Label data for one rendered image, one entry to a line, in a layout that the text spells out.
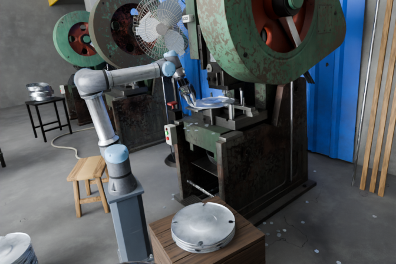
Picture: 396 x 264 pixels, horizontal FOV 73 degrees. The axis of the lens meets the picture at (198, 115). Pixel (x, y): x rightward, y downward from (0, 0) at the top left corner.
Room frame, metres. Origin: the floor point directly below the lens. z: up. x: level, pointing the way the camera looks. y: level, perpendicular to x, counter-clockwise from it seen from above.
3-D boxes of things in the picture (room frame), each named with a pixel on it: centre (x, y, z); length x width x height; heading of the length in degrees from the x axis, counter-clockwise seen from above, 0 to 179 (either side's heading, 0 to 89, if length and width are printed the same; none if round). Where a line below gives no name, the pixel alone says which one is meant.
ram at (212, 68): (1.73, -0.17, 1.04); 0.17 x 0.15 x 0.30; 126
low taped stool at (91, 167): (1.88, 0.86, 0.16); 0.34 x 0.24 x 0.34; 7
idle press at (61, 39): (4.78, 1.59, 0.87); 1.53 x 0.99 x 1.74; 129
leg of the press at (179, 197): (2.06, -0.16, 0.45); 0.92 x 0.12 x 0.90; 126
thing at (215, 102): (1.68, -0.10, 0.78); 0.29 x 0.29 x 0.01
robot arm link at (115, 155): (1.29, 0.44, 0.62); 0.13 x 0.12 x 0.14; 27
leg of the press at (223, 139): (1.62, -0.47, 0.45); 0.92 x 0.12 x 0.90; 126
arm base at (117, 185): (1.29, 0.44, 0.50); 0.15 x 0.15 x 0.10
